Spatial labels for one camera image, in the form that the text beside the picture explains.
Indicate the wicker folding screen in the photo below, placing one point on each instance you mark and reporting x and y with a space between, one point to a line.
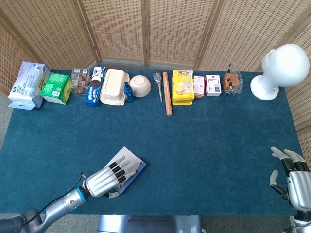
170 29

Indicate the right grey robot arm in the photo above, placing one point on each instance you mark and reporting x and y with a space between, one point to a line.
302 221

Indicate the wooden rolling pin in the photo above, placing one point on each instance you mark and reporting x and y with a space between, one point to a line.
167 94

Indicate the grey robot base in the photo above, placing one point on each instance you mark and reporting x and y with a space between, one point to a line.
150 224

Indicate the blue spray bottle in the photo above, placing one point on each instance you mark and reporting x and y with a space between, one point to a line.
128 92

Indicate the clear plastic snack box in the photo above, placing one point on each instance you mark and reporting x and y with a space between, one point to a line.
79 82

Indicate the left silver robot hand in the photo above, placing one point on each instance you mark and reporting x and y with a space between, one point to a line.
102 182

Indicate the beige lidded lunch container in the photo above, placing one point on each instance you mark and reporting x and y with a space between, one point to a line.
113 87

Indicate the blue felt table cloth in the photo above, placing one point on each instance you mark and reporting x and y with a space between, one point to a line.
194 145

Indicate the small pink box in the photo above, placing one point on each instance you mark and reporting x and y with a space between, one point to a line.
199 86

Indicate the white red box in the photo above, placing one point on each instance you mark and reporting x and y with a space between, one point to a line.
213 85

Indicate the white foam mannequin head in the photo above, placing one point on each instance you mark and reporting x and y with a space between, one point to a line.
286 63

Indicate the white blue Oreo packet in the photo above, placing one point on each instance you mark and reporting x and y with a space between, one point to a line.
98 72

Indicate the clear bag of pastries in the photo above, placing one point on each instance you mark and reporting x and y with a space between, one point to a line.
230 82

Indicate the green tissue pack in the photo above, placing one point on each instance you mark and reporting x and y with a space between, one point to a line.
56 87

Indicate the blue Oreo box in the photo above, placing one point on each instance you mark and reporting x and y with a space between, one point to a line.
92 95

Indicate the yellow biscuit bag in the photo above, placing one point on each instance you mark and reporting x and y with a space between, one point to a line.
182 87

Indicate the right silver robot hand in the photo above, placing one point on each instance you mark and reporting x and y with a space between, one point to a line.
300 189

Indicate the metal spoon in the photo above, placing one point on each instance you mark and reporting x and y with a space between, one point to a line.
157 77

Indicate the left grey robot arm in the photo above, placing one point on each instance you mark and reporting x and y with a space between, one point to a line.
60 204

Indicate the beige upturned bowl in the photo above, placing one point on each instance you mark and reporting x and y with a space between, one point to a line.
139 86

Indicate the white blue tissue pack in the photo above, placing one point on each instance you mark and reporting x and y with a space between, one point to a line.
26 85

